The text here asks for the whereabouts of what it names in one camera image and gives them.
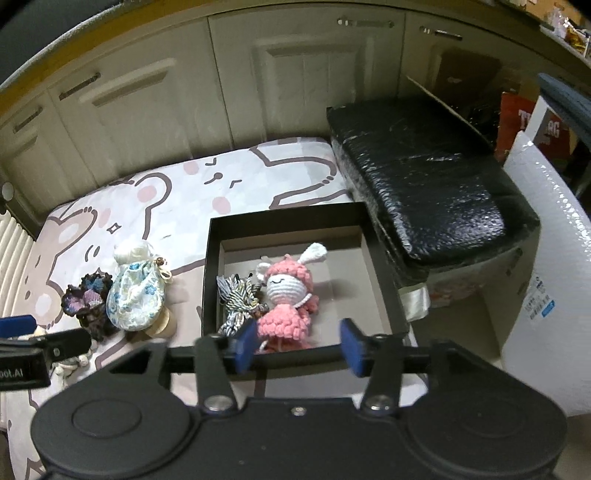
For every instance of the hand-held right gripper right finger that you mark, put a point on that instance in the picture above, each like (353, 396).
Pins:
(353, 346)

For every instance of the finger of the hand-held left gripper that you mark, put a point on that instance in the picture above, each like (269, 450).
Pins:
(69, 344)
(16, 325)

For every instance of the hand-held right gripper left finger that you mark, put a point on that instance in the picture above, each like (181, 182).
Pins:
(245, 346)

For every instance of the dark purple crochet flower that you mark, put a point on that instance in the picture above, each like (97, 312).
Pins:
(87, 295)

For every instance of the black box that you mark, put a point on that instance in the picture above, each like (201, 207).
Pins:
(351, 277)

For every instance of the floral fabric pouch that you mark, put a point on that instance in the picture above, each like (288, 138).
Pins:
(134, 295)

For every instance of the pink crochet bunny doll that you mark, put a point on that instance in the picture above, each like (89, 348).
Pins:
(281, 323)

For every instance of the striped tassel bundle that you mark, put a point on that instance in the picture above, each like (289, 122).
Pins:
(235, 300)

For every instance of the white ribbed radiator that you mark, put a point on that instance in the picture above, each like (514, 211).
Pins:
(14, 267)

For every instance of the grey round knob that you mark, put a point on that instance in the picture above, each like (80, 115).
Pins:
(6, 191)

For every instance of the white printed carton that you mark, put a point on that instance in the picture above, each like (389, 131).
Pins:
(475, 281)

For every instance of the printed bear blanket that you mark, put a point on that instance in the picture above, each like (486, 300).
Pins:
(184, 194)

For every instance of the cream cabinet door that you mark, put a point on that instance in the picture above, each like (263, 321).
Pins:
(41, 161)
(304, 83)
(429, 60)
(138, 115)

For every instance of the black wrapped bundle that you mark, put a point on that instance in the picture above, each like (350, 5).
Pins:
(415, 175)

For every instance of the white bubble wrap sheet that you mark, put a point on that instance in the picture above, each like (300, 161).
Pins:
(554, 258)

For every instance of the red carton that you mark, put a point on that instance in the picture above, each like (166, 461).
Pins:
(512, 120)

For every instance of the open cardboard box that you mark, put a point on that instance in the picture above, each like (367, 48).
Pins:
(466, 78)

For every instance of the white flat board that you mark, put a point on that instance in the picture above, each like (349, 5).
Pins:
(540, 117)

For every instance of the dark blue curved bar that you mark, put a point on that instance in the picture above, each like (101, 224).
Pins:
(568, 94)

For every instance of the colourful packets on counter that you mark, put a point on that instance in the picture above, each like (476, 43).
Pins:
(572, 27)

